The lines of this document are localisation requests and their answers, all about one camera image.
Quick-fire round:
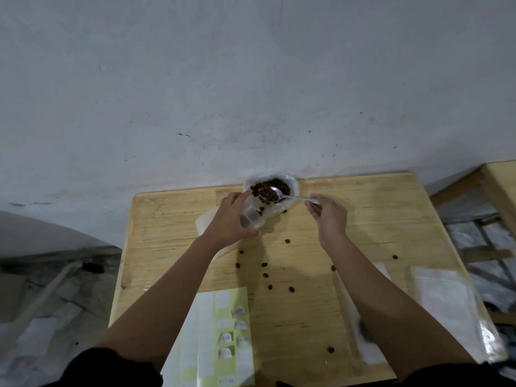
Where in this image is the stack of clear pouches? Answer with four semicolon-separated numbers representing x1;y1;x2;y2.
411;266;507;363

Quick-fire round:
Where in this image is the person's right hand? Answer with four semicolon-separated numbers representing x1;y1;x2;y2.
305;193;348;250

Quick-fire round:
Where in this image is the metal spoon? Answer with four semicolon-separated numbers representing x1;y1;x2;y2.
269;185;321;206

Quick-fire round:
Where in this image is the light wooden side table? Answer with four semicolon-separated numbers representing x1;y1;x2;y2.
430;160;516;326

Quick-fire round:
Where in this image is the wooden stick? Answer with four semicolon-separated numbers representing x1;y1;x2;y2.
0;260;83;347

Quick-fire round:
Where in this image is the person's left forearm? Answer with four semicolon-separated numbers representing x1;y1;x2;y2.
96;233;226;374

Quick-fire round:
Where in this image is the person's black shirt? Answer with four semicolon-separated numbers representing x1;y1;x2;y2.
40;347;516;387

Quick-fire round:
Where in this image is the person's right forearm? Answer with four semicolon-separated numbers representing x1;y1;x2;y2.
322;235;476;382

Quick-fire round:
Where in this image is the large clear plastic bag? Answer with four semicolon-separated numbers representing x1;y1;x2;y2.
241;173;300;220

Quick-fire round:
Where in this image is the small black floor object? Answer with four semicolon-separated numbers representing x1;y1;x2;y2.
483;300;516;315

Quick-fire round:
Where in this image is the pale yellow label sheet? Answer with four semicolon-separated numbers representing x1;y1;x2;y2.
161;286;255;387

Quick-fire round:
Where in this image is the person's left hand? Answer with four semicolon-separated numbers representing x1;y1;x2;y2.
201;190;261;249

